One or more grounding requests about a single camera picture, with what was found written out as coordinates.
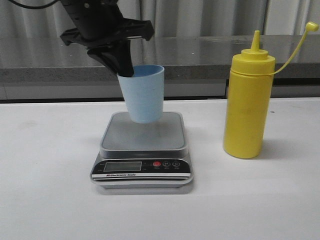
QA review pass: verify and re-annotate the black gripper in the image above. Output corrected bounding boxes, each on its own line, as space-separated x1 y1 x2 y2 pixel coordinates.
60 0 154 77

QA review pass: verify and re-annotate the light blue plastic cup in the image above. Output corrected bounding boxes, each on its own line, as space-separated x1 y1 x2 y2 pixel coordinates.
117 64 165 124

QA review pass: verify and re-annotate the yellow squeeze bottle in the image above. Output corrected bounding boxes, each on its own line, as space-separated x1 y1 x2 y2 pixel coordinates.
223 21 319 159

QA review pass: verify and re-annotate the silver electronic kitchen scale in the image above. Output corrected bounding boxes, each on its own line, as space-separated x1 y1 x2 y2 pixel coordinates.
90 112 194 192

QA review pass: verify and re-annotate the grey curtain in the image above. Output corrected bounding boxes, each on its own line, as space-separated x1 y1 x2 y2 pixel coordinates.
0 0 320 38

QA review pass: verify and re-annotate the grey stone counter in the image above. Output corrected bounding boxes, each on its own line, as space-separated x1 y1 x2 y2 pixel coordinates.
0 35 320 103

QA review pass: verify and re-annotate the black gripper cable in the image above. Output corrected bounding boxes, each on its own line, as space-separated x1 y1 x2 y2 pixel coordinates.
9 0 60 9

